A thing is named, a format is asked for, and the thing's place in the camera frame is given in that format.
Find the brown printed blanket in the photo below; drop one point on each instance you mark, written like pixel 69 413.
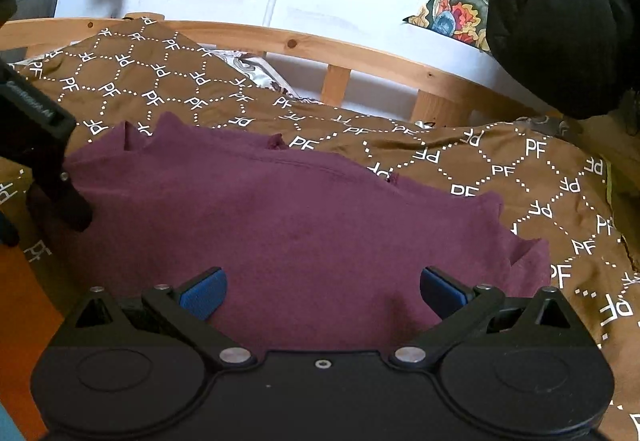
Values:
pixel 500 156

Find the black puffer jacket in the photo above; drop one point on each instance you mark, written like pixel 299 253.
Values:
pixel 560 21

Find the white printed pillow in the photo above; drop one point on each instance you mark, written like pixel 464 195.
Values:
pixel 255 71

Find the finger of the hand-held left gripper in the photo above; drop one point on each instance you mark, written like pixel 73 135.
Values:
pixel 7 228
pixel 65 198

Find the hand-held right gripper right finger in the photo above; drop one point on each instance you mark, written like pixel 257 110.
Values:
pixel 441 292

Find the wooden bed frame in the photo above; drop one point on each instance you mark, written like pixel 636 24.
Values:
pixel 300 41

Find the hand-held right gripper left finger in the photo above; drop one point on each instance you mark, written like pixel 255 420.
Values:
pixel 205 295

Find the maroon long-sleeve shirt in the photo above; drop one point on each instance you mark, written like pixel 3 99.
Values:
pixel 300 231

